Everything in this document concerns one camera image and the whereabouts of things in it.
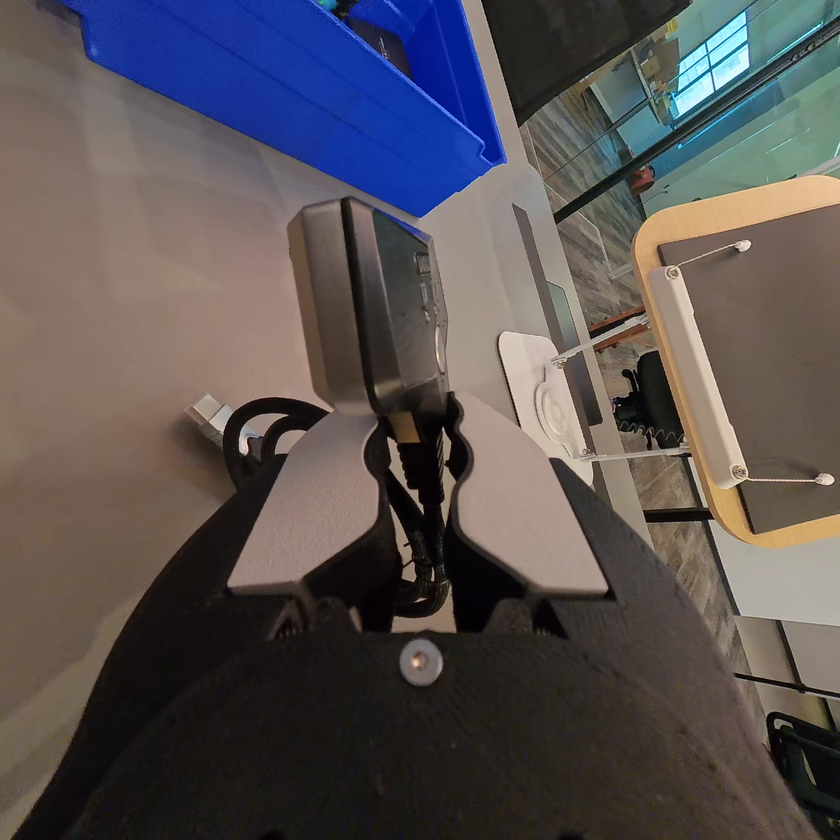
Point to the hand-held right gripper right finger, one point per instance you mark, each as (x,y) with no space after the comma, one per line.
(525,512)

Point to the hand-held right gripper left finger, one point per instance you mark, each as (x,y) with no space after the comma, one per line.
(315,512)

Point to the dark metal hdmi switch box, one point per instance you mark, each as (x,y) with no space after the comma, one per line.
(387,315)

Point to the blue plastic bin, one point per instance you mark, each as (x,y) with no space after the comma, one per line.
(262,72)

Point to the white monitor stand base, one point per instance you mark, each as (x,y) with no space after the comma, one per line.
(525,367)

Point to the black office chair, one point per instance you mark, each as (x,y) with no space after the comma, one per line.
(656,394)

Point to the grey monitor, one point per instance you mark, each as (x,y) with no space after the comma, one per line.
(558,315)

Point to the wood edged dark table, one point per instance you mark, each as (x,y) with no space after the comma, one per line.
(774,367)

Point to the red object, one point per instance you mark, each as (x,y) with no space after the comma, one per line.
(642,176)

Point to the black crate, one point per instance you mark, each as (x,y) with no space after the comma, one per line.
(807,761)

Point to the white table bracket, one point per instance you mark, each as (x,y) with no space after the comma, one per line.
(695,374)

